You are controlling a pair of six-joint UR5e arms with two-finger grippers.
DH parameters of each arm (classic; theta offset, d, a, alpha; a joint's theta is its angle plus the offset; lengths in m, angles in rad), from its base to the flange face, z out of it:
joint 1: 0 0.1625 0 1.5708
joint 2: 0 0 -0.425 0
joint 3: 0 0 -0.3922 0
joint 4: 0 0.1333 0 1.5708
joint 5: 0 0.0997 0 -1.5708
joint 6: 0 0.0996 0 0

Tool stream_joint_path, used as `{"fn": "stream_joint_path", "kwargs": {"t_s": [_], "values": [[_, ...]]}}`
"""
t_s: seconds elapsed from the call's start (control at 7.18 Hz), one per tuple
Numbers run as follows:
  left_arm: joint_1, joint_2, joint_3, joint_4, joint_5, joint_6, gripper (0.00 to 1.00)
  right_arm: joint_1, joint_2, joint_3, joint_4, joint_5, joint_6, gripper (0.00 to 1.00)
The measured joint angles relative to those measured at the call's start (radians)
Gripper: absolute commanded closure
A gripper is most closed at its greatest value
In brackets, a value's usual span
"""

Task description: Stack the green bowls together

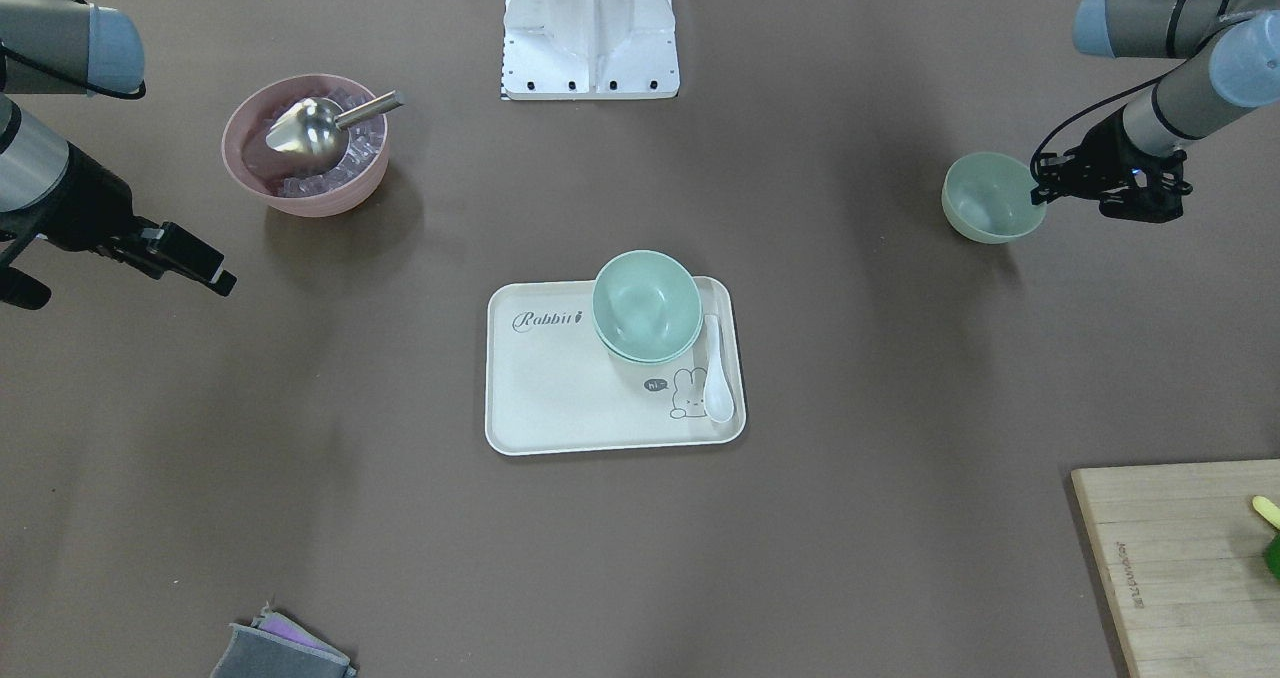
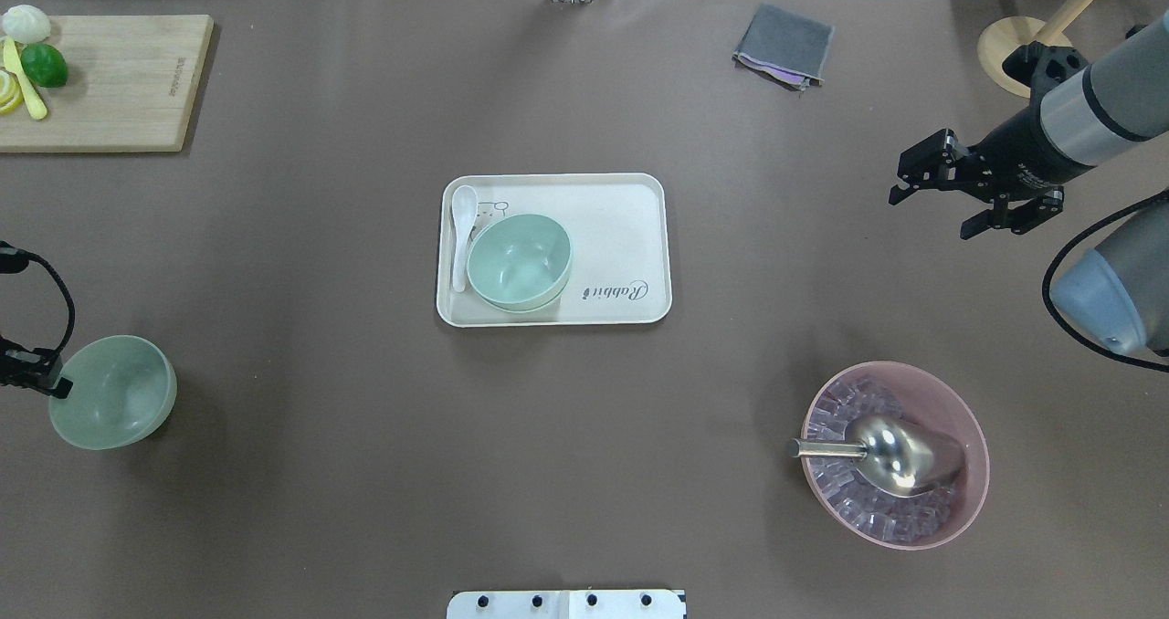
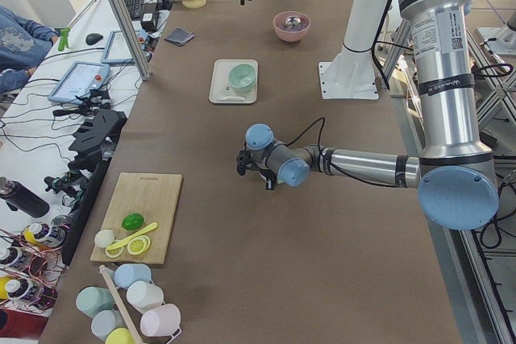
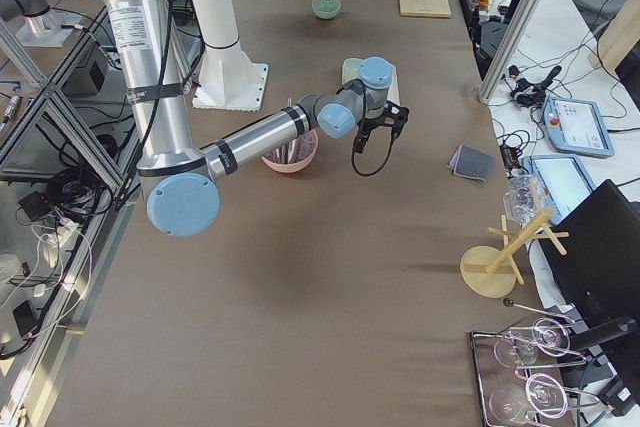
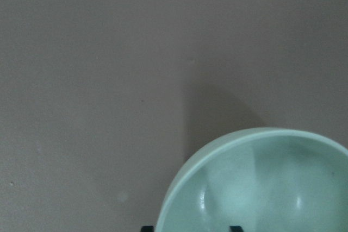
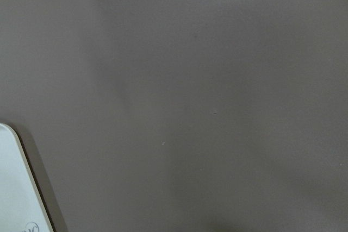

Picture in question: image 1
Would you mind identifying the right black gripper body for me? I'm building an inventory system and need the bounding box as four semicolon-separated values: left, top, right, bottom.
41;145;160;257

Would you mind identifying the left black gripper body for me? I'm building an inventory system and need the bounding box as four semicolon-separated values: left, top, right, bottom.
1085;109;1192;224

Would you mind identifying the green bowl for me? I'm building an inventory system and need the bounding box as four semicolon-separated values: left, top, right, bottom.
941;151;1047;244
596;326;701;365
591;249;703;344

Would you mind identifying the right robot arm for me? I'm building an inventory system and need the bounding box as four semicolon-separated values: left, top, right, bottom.
1;0;236;310

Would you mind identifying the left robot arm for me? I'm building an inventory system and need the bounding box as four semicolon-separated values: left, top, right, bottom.
1029;0;1279;223

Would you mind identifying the metal ice scoop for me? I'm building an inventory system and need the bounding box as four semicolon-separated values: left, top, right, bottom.
264;91;406;177

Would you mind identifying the pink bowl with ice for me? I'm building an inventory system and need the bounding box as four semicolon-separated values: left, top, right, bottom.
221;73;390;217

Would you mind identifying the yellow plastic knife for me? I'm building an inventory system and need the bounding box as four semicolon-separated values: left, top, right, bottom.
1251;495;1280;532

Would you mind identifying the wooden cutting board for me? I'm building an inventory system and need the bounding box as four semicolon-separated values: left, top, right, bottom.
1071;459;1279;677

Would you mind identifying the green lime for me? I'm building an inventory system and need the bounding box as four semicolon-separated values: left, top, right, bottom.
1263;533;1280;581

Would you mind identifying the beige rabbit serving tray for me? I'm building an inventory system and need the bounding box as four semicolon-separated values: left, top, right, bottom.
485;276;748;455

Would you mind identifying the grey folded cloth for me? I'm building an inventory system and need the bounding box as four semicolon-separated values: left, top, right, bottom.
210;605;358;677

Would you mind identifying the white ceramic spoon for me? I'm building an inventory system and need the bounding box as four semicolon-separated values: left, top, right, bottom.
703;313;735;423

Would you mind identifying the green bowl on tray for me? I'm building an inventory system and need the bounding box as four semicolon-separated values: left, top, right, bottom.
596;326;701;365

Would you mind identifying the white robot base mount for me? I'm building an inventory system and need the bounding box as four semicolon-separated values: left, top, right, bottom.
500;0;681;101

